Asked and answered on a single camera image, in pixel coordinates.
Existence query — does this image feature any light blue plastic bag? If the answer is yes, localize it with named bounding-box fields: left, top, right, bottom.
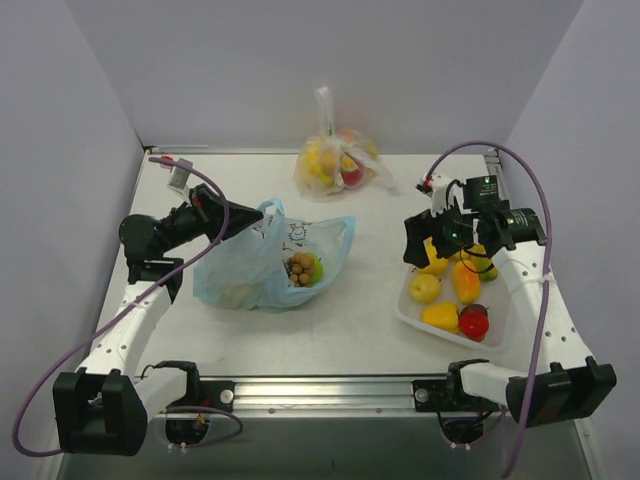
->
left=193, top=198, right=356, bottom=311

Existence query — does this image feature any brown fake longan bunch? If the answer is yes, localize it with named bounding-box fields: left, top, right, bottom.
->
left=285, top=252, right=314, bottom=288

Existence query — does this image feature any green fake apple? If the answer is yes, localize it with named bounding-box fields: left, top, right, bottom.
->
left=306, top=252, right=324, bottom=285

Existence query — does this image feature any yellow fake banana bunch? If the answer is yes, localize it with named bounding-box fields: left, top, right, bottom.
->
left=219, top=283, right=263, bottom=310

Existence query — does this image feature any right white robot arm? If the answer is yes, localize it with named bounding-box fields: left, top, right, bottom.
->
left=403, top=173, right=617, bottom=428

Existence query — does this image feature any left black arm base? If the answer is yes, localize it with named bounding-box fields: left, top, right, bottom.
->
left=157, top=378, right=244, bottom=452

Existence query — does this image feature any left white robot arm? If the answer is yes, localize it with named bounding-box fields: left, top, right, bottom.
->
left=52, top=184, right=264, bottom=456

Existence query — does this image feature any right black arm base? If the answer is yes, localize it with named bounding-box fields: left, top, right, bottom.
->
left=412, top=359, right=500, bottom=450

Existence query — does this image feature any yellow fake pear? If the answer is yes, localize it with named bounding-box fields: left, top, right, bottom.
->
left=419, top=237, right=449, bottom=277

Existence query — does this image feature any yellow fake bell pepper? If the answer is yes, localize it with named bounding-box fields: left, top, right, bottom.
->
left=421, top=302, right=460, bottom=335

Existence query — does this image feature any red fake bell pepper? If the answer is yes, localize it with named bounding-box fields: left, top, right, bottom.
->
left=458, top=304, right=489, bottom=342

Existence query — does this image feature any clear tied bag of fruits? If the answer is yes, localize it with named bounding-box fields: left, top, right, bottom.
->
left=293, top=87, right=396, bottom=199

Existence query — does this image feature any white plastic basket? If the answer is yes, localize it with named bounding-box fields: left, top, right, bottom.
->
left=395, top=239, right=514, bottom=353

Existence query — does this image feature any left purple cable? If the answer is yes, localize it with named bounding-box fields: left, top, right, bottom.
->
left=10, top=155, right=245, bottom=459

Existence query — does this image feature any purple cable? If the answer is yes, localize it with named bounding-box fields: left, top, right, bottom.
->
left=10, top=155, right=245, bottom=459
left=422, top=140, right=555, bottom=479

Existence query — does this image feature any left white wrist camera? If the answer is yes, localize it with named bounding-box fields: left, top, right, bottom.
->
left=161, top=155, right=193, bottom=195

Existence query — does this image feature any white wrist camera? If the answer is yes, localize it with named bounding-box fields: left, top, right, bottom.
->
left=161, top=155, right=193, bottom=195
left=416, top=173, right=463, bottom=216

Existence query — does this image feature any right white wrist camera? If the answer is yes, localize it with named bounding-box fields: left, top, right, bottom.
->
left=416, top=173, right=463, bottom=216

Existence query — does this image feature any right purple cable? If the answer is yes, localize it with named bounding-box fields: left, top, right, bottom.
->
left=422, top=140, right=555, bottom=479

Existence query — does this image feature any aluminium front rail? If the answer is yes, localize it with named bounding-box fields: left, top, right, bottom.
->
left=201, top=374, right=443, bottom=417

